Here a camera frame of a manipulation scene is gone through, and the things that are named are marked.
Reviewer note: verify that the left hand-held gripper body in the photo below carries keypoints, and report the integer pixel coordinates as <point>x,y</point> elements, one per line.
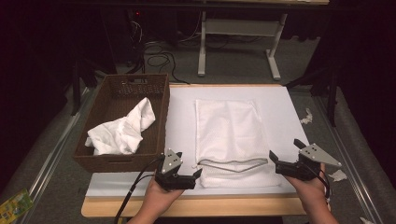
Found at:
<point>174,183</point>

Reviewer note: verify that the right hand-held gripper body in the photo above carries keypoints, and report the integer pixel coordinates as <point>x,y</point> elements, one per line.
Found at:
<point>299,169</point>

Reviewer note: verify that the white mesh laundry bag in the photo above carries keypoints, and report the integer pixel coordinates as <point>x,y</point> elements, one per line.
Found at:
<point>230,133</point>

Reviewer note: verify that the white cloth garment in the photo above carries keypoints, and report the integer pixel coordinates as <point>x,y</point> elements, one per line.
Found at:
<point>120,135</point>

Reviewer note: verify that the brown woven basket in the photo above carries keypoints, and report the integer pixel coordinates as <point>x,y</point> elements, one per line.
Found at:
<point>124,93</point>

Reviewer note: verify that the person's left hand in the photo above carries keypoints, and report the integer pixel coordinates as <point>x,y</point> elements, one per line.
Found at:
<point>160,197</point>

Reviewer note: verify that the person's right hand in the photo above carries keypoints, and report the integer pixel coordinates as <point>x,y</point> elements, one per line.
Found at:
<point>308,191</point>

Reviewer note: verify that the crumpled white paper scrap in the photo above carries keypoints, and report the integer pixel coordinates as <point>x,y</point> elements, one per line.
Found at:
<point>338,175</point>
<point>365,220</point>
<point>307,117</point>

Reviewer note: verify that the white table mat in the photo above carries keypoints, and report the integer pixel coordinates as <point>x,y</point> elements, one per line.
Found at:
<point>182,124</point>

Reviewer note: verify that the black stand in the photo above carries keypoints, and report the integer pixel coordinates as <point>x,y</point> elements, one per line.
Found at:
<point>332,93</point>
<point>76,87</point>

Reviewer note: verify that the green printed packet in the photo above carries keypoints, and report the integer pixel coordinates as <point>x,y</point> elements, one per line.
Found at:
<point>14,207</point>

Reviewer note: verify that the metal floor rail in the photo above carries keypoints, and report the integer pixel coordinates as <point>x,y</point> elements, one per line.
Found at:
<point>348,155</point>
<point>53,155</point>

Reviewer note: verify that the white metal desk frame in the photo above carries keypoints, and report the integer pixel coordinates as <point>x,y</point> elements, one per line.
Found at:
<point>239,27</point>

